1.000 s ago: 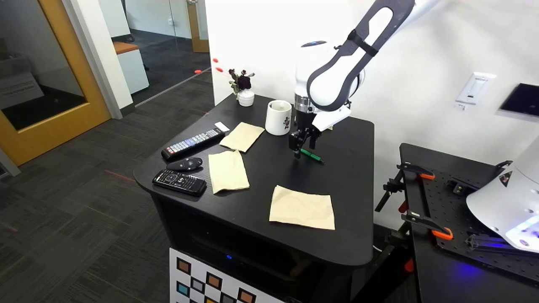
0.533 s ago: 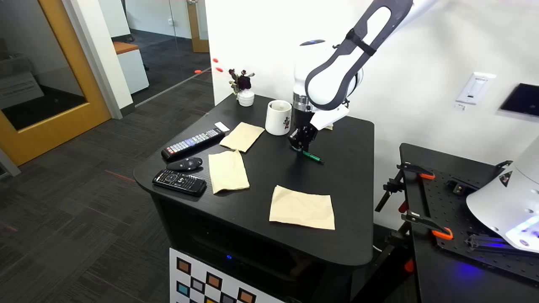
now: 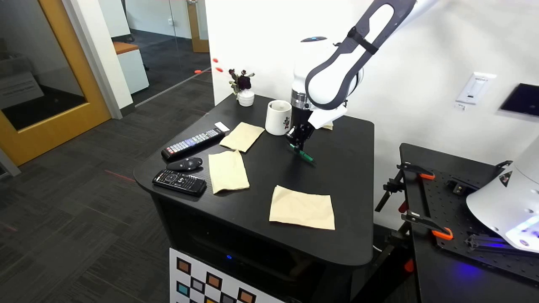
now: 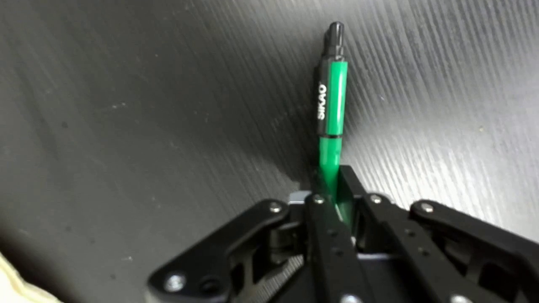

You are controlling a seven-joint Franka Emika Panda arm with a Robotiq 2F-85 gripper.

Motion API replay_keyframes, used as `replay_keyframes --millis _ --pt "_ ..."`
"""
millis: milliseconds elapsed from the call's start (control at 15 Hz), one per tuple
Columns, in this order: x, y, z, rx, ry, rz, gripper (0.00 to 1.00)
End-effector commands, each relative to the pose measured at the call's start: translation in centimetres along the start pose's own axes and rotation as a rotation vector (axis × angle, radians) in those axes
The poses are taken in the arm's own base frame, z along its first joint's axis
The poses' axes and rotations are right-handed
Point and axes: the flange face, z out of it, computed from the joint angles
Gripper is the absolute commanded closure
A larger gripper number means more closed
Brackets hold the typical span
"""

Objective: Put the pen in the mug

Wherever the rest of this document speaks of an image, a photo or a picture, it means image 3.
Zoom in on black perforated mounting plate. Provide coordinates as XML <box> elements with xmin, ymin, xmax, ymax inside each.
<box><xmin>399</xmin><ymin>142</ymin><xmax>539</xmax><ymax>290</ymax></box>

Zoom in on long black remote control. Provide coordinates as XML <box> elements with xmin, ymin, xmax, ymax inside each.
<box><xmin>159</xmin><ymin>127</ymin><xmax>225</xmax><ymax>164</ymax></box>

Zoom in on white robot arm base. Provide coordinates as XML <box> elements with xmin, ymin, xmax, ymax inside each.
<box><xmin>464</xmin><ymin>133</ymin><xmax>539</xmax><ymax>256</ymax></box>

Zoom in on beige napkin with curled edge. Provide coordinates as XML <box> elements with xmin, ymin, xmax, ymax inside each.
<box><xmin>207</xmin><ymin>149</ymin><xmax>252</xmax><ymax>197</ymax></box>

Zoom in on flat beige paper napkin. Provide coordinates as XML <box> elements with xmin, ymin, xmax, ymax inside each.
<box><xmin>217</xmin><ymin>120</ymin><xmax>265</xmax><ymax>155</ymax></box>

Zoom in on crumpled beige paper napkin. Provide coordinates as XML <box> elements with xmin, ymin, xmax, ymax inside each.
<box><xmin>267</xmin><ymin>184</ymin><xmax>336</xmax><ymax>233</ymax></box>

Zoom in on white wall switch plate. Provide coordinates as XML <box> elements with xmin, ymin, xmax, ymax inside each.
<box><xmin>452</xmin><ymin>71</ymin><xmax>498</xmax><ymax>110</ymax></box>

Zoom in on white patterned mug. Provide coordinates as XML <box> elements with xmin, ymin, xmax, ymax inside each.
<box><xmin>262</xmin><ymin>100</ymin><xmax>292</xmax><ymax>138</ymax></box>

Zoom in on small oval black remote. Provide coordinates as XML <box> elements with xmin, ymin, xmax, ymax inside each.
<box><xmin>166</xmin><ymin>157</ymin><xmax>205</xmax><ymax>174</ymax></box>

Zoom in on green pen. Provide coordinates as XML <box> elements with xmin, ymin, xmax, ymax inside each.
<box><xmin>294</xmin><ymin>149</ymin><xmax>316</xmax><ymax>165</ymax></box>

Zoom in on white cabinet with wooden top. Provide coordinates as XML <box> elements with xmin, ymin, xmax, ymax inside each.
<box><xmin>111</xmin><ymin>39</ymin><xmax>151</xmax><ymax>96</ymax></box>

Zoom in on yellow wooden door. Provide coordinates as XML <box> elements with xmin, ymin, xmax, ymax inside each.
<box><xmin>0</xmin><ymin>0</ymin><xmax>112</xmax><ymax>169</ymax></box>

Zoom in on black table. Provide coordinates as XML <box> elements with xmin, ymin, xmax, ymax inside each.
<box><xmin>131</xmin><ymin>91</ymin><xmax>377</xmax><ymax>303</ymax></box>

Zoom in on colour checker calibration board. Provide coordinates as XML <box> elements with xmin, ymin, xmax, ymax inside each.
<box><xmin>168</xmin><ymin>248</ymin><xmax>284</xmax><ymax>303</ymax></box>

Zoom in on black wall box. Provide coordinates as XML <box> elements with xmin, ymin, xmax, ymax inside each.
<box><xmin>496</xmin><ymin>83</ymin><xmax>539</xmax><ymax>120</ymax></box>

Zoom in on white vase with flowers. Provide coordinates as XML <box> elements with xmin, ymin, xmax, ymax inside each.
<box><xmin>210</xmin><ymin>56</ymin><xmax>257</xmax><ymax>110</ymax></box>

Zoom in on orange handled black clamp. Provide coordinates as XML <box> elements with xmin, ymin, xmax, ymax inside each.
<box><xmin>373</xmin><ymin>160</ymin><xmax>437</xmax><ymax>214</ymax></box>
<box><xmin>399</xmin><ymin>209</ymin><xmax>456</xmax><ymax>244</ymax></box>

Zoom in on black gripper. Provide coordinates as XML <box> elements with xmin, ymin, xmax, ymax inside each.
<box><xmin>286</xmin><ymin>106</ymin><xmax>316</xmax><ymax>155</ymax></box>

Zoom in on wide black remote control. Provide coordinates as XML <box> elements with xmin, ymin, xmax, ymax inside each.
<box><xmin>151</xmin><ymin>169</ymin><xmax>208</xmax><ymax>199</ymax></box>

